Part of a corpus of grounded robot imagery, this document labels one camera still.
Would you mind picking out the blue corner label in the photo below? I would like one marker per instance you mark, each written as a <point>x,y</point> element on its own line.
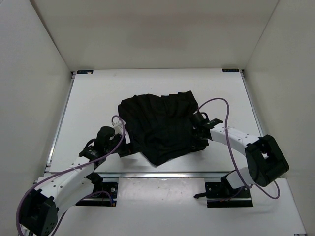
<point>230,70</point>
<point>84,72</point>

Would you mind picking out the aluminium table rail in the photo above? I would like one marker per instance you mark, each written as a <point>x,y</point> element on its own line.
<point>55,139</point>
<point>164,175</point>

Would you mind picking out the front aluminium table rail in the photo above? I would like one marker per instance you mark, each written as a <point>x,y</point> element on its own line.
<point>164,175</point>

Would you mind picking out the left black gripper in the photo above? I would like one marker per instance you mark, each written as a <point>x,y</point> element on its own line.
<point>129,149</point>

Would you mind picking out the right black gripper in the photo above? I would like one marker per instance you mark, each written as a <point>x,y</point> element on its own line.
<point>195,130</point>

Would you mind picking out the right blue corner label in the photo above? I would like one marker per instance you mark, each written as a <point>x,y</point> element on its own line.
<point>230,70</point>

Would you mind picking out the black pleated skirt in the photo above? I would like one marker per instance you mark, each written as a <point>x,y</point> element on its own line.
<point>160,125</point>

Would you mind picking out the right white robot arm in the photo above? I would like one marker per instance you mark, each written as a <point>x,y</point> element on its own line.
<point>265,160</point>

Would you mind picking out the left aluminium table rail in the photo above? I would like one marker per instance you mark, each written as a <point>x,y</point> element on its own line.
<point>55,139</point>

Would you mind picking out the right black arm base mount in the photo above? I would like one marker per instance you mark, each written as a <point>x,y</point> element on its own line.
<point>219,194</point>

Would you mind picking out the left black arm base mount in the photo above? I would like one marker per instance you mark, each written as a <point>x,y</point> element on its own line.
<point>104,194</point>

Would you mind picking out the left blue corner label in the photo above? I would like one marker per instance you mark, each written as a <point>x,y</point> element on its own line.
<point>84,72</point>

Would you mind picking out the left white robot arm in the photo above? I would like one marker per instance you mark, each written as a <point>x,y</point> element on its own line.
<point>47,201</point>

